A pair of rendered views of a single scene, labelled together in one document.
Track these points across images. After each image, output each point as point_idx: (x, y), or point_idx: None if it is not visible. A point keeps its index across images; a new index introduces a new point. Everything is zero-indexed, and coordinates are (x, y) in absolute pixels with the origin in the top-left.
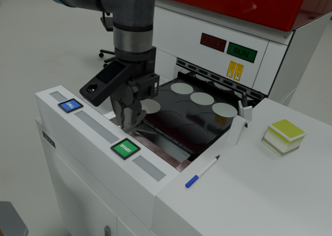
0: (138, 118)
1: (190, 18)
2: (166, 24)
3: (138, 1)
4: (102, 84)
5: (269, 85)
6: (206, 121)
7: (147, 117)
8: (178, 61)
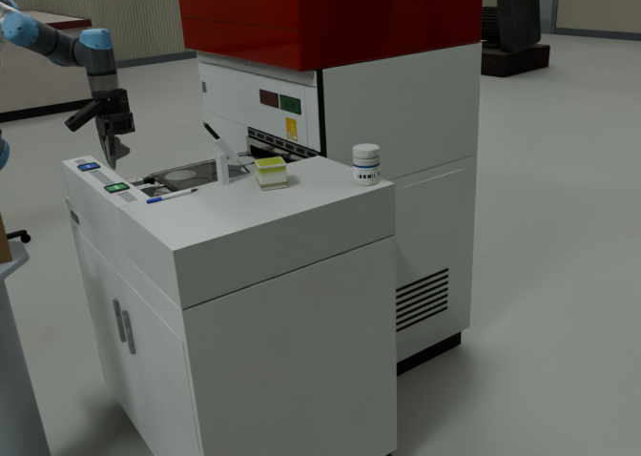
0: (120, 153)
1: (248, 74)
2: (232, 87)
3: (94, 56)
4: (77, 115)
5: (317, 138)
6: None
7: (172, 182)
8: (248, 132)
